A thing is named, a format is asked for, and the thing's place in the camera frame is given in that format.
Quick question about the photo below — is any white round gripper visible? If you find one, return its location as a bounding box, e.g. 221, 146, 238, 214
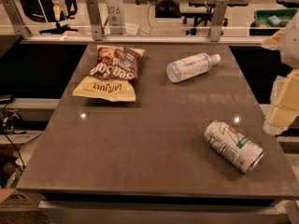
261, 12, 299, 135

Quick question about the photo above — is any white green 7up can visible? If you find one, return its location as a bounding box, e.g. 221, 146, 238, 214
204, 120, 263, 174

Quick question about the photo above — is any green plastic bin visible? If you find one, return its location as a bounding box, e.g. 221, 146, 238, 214
249, 8, 298, 35

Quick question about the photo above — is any black desk in background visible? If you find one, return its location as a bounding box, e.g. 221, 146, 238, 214
182, 0, 249, 35

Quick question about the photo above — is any clear plastic water bottle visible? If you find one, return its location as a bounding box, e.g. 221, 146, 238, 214
166, 53, 221, 83

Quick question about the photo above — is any black box with circles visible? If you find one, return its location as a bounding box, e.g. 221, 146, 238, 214
155, 0, 180, 18

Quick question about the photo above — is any brown yellow chip bag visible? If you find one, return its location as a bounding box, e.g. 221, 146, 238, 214
73, 45, 145, 102

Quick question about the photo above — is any white numbered pillar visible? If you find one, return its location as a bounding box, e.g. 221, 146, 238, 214
106, 0, 126, 35

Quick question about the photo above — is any cardboard box lower left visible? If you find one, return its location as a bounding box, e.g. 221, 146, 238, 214
0, 189, 38, 212

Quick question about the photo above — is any right metal bracket post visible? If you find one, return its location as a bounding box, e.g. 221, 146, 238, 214
209, 0, 228, 42

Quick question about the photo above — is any metal bracket post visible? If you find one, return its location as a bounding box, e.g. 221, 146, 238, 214
86, 0, 104, 41
209, 0, 228, 42
0, 0, 31, 39

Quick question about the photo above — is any middle metal bracket post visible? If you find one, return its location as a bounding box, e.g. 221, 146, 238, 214
86, 0, 104, 41

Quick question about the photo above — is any black cable at left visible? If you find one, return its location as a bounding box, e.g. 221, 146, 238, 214
0, 101, 27, 168

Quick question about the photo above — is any left metal bracket post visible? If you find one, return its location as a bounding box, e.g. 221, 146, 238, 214
0, 0, 31, 39

